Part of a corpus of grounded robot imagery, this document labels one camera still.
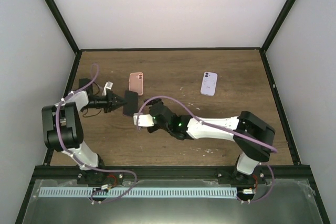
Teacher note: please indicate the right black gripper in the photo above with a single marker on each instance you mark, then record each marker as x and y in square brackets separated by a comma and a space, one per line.
[153, 102]

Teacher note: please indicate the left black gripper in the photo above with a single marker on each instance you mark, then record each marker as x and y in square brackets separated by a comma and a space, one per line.
[111, 104]

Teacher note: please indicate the black screen pink phone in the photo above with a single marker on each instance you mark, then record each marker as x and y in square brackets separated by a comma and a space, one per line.
[132, 102]

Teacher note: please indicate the pink phone case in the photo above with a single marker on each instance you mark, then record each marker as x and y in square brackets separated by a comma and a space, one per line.
[136, 82]

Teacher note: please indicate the lavender phone case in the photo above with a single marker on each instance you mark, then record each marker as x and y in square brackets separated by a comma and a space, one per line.
[209, 82]

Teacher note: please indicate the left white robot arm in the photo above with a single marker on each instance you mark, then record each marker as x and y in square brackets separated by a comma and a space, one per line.
[63, 130]

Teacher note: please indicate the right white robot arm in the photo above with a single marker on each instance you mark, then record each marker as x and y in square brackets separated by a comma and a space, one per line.
[252, 135]

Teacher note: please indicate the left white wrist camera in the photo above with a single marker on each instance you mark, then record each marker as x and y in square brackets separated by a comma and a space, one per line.
[107, 87]

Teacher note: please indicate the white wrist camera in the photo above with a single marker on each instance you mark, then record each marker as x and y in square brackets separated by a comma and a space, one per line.
[143, 120]
[107, 87]

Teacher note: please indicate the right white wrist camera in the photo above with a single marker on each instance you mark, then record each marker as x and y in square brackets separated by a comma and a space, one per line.
[143, 120]

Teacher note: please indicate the light blue slotted cable duct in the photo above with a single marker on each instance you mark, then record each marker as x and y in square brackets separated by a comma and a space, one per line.
[141, 192]

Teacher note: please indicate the black front mounting rail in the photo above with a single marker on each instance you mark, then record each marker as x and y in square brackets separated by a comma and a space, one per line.
[224, 174]

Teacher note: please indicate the black enclosure frame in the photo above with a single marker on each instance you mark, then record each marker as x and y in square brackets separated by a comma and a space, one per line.
[288, 171]

